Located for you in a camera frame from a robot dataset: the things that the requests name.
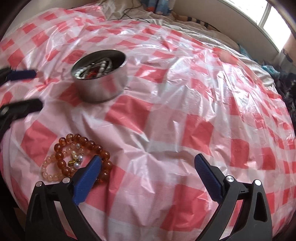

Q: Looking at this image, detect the cartoon print curtain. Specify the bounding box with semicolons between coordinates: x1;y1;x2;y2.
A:
278;34;296;74
140;0;176;16

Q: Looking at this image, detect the window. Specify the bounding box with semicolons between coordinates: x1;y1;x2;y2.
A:
217;1;292;52

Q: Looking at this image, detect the black puffer jacket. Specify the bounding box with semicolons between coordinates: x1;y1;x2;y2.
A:
276;73;295;118

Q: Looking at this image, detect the round stainless steel tin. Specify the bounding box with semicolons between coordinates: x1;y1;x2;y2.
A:
71;50;128;103

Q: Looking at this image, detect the large amber bead bracelet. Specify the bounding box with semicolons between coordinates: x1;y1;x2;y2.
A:
54;133;113;182

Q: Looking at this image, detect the cartoon print left curtain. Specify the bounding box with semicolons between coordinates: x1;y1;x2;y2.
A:
140;0;176;16

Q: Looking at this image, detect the pale pink bead bracelet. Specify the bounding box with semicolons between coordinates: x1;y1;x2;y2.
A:
41;144;80;182

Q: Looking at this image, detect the pearl and gold charm bracelet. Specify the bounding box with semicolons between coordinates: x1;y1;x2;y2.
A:
68;143;85;170

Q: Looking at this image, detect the light blue plastic bag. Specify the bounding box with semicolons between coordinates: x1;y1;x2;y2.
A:
238;44;280;80

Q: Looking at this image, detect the black charger cable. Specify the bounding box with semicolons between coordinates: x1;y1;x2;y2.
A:
115;0;149;22

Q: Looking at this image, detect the red white checkered plastic sheet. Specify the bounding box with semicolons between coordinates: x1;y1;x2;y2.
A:
1;5;295;240

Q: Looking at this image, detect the cartoon print right curtain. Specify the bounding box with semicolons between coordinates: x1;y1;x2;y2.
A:
278;34;296;74

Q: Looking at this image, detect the striped pillow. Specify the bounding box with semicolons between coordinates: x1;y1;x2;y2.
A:
171;11;220;32

